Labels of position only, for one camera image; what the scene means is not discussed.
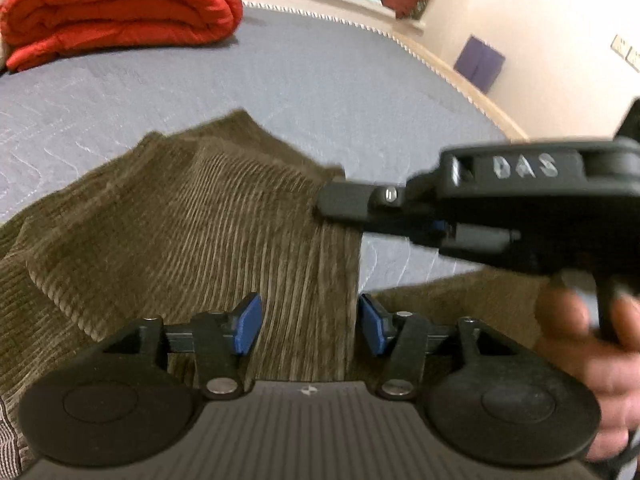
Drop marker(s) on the red folded quilt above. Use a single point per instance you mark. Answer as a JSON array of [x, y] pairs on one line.
[[115, 5]]

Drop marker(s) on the purple wall pad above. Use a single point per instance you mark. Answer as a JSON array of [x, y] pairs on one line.
[[480, 64]]

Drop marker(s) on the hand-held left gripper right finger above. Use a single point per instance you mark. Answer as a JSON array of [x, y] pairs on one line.
[[372, 322]]

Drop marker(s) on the person's right hand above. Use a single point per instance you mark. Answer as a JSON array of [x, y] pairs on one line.
[[600, 375]]

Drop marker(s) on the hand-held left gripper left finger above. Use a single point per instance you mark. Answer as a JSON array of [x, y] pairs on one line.
[[248, 322]]

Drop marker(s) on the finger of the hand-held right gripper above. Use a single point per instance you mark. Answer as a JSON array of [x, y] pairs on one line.
[[410, 232], [350, 200]]

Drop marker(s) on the wall switch plate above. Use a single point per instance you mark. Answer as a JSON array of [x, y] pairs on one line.
[[627, 52]]

